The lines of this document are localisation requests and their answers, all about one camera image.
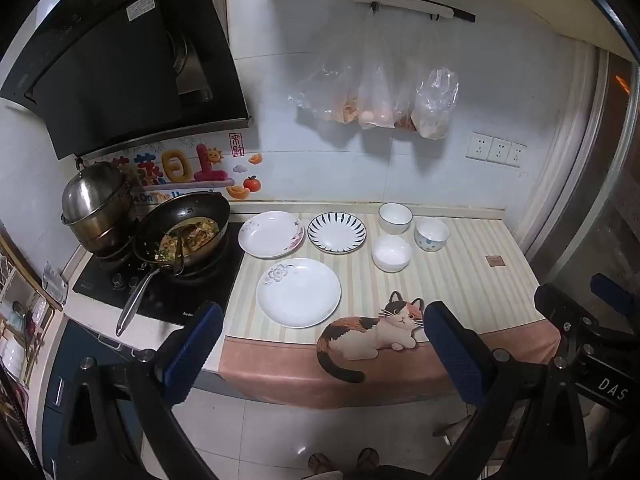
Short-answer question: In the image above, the black wok with metal handle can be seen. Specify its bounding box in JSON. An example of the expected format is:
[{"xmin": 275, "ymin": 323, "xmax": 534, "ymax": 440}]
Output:
[{"xmin": 116, "ymin": 192, "xmax": 232, "ymax": 337}]

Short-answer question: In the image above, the blue striped plate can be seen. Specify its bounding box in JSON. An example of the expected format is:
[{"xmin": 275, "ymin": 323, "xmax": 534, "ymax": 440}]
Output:
[{"xmin": 306, "ymin": 212, "xmax": 367, "ymax": 255}]

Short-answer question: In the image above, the cat print striped cloth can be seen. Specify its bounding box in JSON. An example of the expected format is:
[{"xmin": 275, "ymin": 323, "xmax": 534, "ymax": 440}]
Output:
[{"xmin": 218, "ymin": 212, "xmax": 561, "ymax": 411}]

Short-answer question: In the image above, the person's foot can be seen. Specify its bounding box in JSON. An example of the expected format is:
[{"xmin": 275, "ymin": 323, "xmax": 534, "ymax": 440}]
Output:
[
  {"xmin": 356, "ymin": 447, "xmax": 381, "ymax": 473},
  {"xmin": 307, "ymin": 452, "xmax": 338, "ymax": 476}
]

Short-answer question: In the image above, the person's left foot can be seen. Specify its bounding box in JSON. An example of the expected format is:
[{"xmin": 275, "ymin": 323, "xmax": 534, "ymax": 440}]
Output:
[{"xmin": 307, "ymin": 452, "xmax": 338, "ymax": 476}]

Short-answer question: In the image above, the black range hood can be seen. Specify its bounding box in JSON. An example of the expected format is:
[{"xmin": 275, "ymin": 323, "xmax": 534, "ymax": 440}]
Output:
[{"xmin": 0, "ymin": 0, "xmax": 253, "ymax": 161}]

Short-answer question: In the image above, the white plate with pink flowers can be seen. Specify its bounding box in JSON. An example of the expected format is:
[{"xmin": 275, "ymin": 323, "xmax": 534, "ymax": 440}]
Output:
[{"xmin": 238, "ymin": 210, "xmax": 306, "ymax": 260}]

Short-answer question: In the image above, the white wall hook rail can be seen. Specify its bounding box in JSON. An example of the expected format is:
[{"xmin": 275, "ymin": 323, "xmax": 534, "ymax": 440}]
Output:
[{"xmin": 351, "ymin": 0, "xmax": 477, "ymax": 24}]

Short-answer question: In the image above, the person's right foot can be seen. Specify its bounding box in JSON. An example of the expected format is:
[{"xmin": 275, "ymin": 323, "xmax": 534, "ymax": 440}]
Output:
[{"xmin": 356, "ymin": 447, "xmax": 381, "ymax": 473}]

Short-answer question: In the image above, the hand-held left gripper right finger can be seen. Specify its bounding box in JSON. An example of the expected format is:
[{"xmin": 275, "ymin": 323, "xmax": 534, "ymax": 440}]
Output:
[{"xmin": 424, "ymin": 301, "xmax": 591, "ymax": 480}]

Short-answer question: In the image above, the stainless steel steamer pot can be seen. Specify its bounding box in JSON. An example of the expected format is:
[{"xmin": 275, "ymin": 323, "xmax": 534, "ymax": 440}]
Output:
[{"xmin": 60, "ymin": 157, "xmax": 138, "ymax": 256}]

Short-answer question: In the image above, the white bowl with blue rim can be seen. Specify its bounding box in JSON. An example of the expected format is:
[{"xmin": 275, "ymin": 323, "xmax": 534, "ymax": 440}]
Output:
[{"xmin": 377, "ymin": 202, "xmax": 414, "ymax": 236}]

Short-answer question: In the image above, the clear plastic bag with eggs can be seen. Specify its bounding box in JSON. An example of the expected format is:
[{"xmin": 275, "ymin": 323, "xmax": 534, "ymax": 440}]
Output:
[{"xmin": 357, "ymin": 10, "xmax": 398, "ymax": 131}]

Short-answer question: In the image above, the white bowl with blue dots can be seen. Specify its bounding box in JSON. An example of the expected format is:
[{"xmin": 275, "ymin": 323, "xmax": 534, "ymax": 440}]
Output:
[{"xmin": 413, "ymin": 217, "xmax": 450, "ymax": 254}]

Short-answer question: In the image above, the metal spatula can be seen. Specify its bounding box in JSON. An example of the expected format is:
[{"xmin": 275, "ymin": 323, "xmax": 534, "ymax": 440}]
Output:
[{"xmin": 159, "ymin": 224, "xmax": 187, "ymax": 277}]

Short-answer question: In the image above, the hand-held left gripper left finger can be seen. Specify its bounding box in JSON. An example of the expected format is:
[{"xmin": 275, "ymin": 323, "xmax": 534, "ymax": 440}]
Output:
[{"xmin": 55, "ymin": 301, "xmax": 224, "ymax": 480}]

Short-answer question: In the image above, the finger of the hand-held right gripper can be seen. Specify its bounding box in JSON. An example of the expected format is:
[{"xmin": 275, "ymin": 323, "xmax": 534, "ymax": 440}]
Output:
[
  {"xmin": 591, "ymin": 273, "xmax": 638, "ymax": 317},
  {"xmin": 535, "ymin": 284, "xmax": 601, "ymax": 346}
]

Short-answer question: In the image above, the plain white bowl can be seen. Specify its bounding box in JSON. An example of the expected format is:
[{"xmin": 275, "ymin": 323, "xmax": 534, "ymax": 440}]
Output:
[{"xmin": 371, "ymin": 234, "xmax": 413, "ymax": 274}]

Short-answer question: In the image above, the colourful wall sticker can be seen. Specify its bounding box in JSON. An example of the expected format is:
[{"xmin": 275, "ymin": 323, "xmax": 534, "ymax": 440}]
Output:
[{"xmin": 95, "ymin": 132, "xmax": 263, "ymax": 206}]

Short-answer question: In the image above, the black gas stove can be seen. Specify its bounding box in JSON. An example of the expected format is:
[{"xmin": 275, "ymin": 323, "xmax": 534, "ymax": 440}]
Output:
[{"xmin": 72, "ymin": 220, "xmax": 246, "ymax": 326}]

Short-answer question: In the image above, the dark blue kitchen cabinet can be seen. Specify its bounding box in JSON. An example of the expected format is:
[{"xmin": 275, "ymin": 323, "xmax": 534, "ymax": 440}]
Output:
[{"xmin": 42, "ymin": 320, "xmax": 151, "ymax": 480}]

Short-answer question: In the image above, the clear plastic package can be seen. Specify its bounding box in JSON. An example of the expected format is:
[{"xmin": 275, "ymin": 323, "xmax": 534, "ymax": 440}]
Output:
[{"xmin": 42, "ymin": 261, "xmax": 69, "ymax": 307}]

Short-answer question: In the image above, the wooden framed shelf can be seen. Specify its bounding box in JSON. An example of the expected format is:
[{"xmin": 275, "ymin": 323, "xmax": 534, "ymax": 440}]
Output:
[{"xmin": 0, "ymin": 232, "xmax": 56, "ymax": 391}]

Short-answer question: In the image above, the cooked food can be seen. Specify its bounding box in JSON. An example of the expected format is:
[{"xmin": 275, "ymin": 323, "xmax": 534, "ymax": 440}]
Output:
[{"xmin": 150, "ymin": 217, "xmax": 221, "ymax": 263}]

